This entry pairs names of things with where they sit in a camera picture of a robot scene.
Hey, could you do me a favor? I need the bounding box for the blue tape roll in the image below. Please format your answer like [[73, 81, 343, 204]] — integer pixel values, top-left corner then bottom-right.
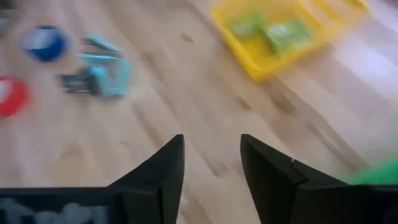
[[21, 24, 70, 63]]

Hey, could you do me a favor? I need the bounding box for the yellow plastic basket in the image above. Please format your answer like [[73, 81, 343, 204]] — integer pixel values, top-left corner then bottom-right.
[[210, 0, 373, 83]]

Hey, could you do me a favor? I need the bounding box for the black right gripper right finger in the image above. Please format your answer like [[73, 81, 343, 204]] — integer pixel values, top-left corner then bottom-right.
[[240, 134, 398, 224]]

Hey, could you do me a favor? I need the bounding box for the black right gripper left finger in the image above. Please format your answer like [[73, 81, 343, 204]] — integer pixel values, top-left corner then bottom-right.
[[0, 134, 185, 224]]

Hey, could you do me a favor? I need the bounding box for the red tape roll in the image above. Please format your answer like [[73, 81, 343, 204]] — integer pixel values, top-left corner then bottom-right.
[[0, 75, 31, 119]]

